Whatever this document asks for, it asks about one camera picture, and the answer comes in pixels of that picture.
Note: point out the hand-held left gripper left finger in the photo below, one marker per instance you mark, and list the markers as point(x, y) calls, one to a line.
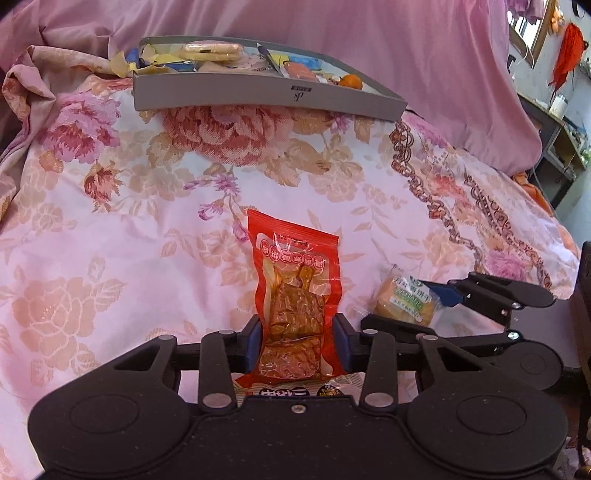
point(255, 346)

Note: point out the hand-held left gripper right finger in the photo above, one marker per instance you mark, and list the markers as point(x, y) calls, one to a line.
point(341, 346)

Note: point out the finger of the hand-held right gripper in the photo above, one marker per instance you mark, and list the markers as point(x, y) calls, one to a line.
point(415, 333)
point(445, 294)

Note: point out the green label cake packet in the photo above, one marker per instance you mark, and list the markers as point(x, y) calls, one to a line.
point(401, 300)

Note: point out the red dried tofu packet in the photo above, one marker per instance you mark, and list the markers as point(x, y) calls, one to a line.
point(291, 286)

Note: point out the small orange round snack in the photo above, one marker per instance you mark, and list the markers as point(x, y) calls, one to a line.
point(352, 82)

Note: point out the grey cardboard box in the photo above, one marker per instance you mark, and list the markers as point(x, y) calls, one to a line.
point(231, 94)

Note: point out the sausage packet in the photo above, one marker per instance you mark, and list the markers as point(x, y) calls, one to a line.
point(300, 71)

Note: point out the purple stick packet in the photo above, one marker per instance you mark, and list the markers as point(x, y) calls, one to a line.
point(268, 57)

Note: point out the round biscuit packet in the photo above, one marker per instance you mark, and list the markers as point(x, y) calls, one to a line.
point(210, 50)

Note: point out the orange cloth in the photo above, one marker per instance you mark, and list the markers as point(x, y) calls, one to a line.
point(531, 189)

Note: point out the floral bedsheet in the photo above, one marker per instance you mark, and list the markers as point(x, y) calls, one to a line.
point(138, 207)

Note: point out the wooden desk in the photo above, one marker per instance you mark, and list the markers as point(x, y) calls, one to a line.
point(554, 138)

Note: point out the red hanging cloth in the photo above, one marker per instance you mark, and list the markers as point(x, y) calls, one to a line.
point(568, 50)

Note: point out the pink quilt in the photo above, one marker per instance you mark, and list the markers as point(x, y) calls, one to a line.
point(369, 27)

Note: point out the window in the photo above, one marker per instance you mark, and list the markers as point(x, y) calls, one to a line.
point(531, 27)

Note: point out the crumpled yellow paper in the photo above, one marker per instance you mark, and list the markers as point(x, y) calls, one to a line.
point(122, 63)

